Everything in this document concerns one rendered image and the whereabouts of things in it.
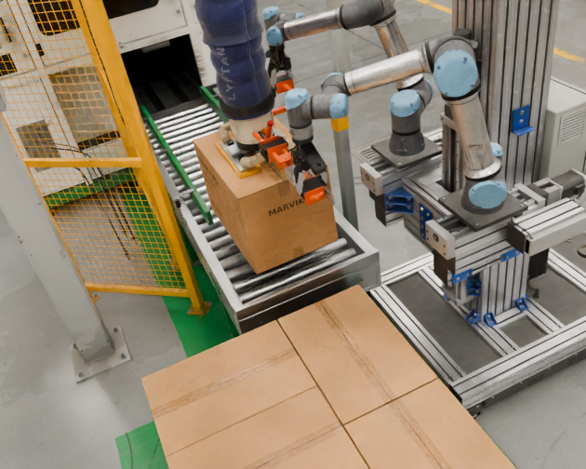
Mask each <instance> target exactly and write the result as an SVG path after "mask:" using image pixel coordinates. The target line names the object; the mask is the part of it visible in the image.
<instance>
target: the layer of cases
mask: <svg viewBox="0 0 586 469"><path fill-rule="evenodd" d="M277 321H278V322H277ZM277 321H276V320H274V321H273V322H271V323H268V324H266V325H264V326H261V327H259V328H255V329H253V330H251V331H249V332H247V333H245V334H243V335H240V336H238V337H236V338H233V339H231V340H229V341H227V342H224V343H222V344H219V345H217V346H215V347H212V348H210V349H208V350H205V351H204V352H202V353H200V354H197V355H194V356H191V357H189V358H187V359H184V360H182V361H180V362H179V363H176V364H174V365H172V366H169V367H167V368H163V369H161V370H159V371H156V372H155V373H153V374H151V375H148V376H146V377H144V378H142V379H141V380H142V383H143V387H144V390H145V393H146V395H147V399H148V402H149V405H150V408H151V412H152V415H153V419H154V423H155V426H156V429H157V432H158V435H159V438H160V441H161V444H162V448H163V451H164V453H165V456H166V462H167V465H168V468H169V469H516V468H515V467H514V466H513V464H512V463H511V462H510V461H509V460H508V458H507V457H506V456H505V455H504V454H503V453H502V451H501V450H500V449H499V448H498V446H497V445H496V444H495V443H494V442H493V441H492V439H491V438H490V437H489V436H488V435H487V434H486V432H485V431H484V430H483V429H482V428H481V426H480V425H479V424H478V423H477V422H476V421H475V419H474V418H473V417H472V416H471V415H470V413H469V412H468V411H467V410H466V409H465V408H464V407H463V406H462V405H461V403H460V402H459V401H458V399H457V398H456V397H454V396H453V394H452V393H451V392H450V391H449V390H448V389H447V387H446V386H445V385H444V384H443V383H442V381H441V380H440V379H438V377H437V376H436V374H435V373H434V372H433V371H432V370H431V368H430V367H429V366H428V365H427V364H426V362H425V361H424V360H423V359H422V358H421V357H420V355H419V354H418V353H417V352H416V351H415V349H414V348H413V347H412V346H411V345H410V344H409V342H408V341H407V340H406V339H405V338H404V336H403V335H402V334H401V333H400V332H399V331H398V329H397V328H396V327H395V326H394V325H393V323H392V322H391V321H390V320H389V319H388V318H387V316H386V315H385V314H384V313H383V312H382V311H381V309H380V308H379V307H378V306H377V305H376V303H374V302H373V301H372V300H371V299H370V297H369V296H368V295H367V294H366V293H365V291H364V290H363V289H362V288H361V287H360V285H356V286H353V287H351V288H348V289H345V290H343V291H342V292H339V293H337V294H335V295H332V296H330V297H328V298H325V299H323V300H321V301H318V302H316V303H314V304H311V305H309V306H307V307H304V308H302V309H300V310H298V311H296V312H294V313H292V314H289V315H286V316H283V317H281V318H279V319H277Z"/></svg>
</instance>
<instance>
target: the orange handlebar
mask: <svg viewBox="0 0 586 469"><path fill-rule="evenodd" d="M283 89H284V90H285V91H286V92H288V91H289V90H291V89H293V88H291V87H290V86H289V85H288V84H284V85H283ZM272 111H273V116H275V115H278V114H281V113H284V112H286V106H283V107H280V108H277V109H274V110H272ZM252 135H253V136H254V137H255V139H256V140H257V141H258V142H260V141H263V138H262V137H261V136H260V134H259V133H258V132H257V131H254V132H253V133H252ZM272 158H273V159H274V160H275V162H276V165H277V166H278V167H280V168H281V169H282V170H283V171H285V168H286V167H289V166H292V165H294V164H293V163H292V160H291V155H290V153H288V152H287V151H286V150H285V149H282V150H281V155H279V156H278V155H277V153H272ZM324 195H325V192H324V191H322V192H320V193H318V194H312V195H311V196H310V200H312V201H315V200H319V199H321V198H323V197H324Z"/></svg>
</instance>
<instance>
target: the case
mask: <svg viewBox="0 0 586 469"><path fill-rule="evenodd" d="M273 119H274V123H275V125H276V126H277V127H278V128H279V129H280V130H281V131H282V132H283V133H284V134H285V135H286V136H287V137H288V138H289V139H290V140H291V141H292V137H291V134H290V133H289V132H288V131H289V129H287V128H286V127H285V126H284V125H283V124H282V123H281V122H279V121H278V120H277V119H276V118H275V117H273ZM218 141H222V139H221V137H220V135H219V132H218V131H217V132H214V133H211V134H208V135H205V136H203V137H200V138H198V139H195V140H193V145H194V149H195V151H196V155H197V158H198V162H199V165H200V168H201V171H202V175H203V178H204V182H205V185H206V190H207V194H208V197H209V201H210V204H211V207H212V209H213V211H214V212H215V214H216V215H217V217H218V218H219V220H220V221H221V223H222V224H223V226H224V227H225V229H226V230H227V232H228V233H229V235H230V236H231V238H232V239H233V241H234V242H235V244H236V245H237V246H238V247H239V249H240V250H241V252H242V253H243V255H244V256H245V258H246V260H247V261H248V262H249V264H250V265H251V267H252V268H253V270H254V271H255V273H256V274H257V275H258V274H260V273H263V272H265V271H267V270H270V269H272V268H274V267H276V266H278V265H280V264H283V263H285V262H287V261H291V260H294V259H296V258H297V257H300V256H302V255H304V254H307V253H309V252H311V251H314V250H316V249H318V248H321V247H324V246H326V245H328V244H331V243H333V242H335V241H338V235H337V228H336V221H335V214H334V207H333V204H332V203H331V202H330V201H329V200H328V198H327V197H326V199H323V200H320V201H318V202H315V203H312V204H310V205H308V206H306V202H305V201H304V200H303V198H302V197H301V196H300V195H297V190H296V186H293V185H292V184H291V182H290V181H289V180H288V179H287V178H286V173H285V172H284V171H283V170H282V169H281V168H280V167H278V166H277V165H276V162H275V161H274V162H272V163H270V162H267V161H266V160H265V161H263V162H261V163H259V165H260V167H261V169H262V172H259V173H257V174H254V175H251V176H248V177H245V178H243V179H239V177H238V176H237V175H236V173H235V172H234V171H233V169H232V167H231V166H230V165H229V163H228V162H227V161H226V159H225V158H224V157H223V155H222V154H221V152H220V151H219V149H218V148H217V147H216V145H215V142H218Z"/></svg>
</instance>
